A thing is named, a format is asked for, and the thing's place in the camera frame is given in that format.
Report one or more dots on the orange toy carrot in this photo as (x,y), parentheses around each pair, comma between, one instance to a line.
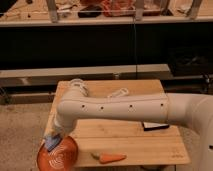
(108,158)

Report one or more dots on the orange ceramic bowl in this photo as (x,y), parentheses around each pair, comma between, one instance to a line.
(62,158)

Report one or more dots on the black white card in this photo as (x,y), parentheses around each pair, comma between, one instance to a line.
(148,126)

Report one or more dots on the clear plastic cup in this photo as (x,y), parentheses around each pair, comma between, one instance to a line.
(77,87)

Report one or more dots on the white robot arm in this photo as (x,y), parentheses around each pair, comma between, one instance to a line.
(194,111)

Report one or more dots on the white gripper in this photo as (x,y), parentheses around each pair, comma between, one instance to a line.
(62,131)

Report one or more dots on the red bag on shelf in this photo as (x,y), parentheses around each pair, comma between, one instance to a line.
(116,8)

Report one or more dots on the long wooden shelf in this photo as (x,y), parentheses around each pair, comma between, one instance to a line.
(34,13)

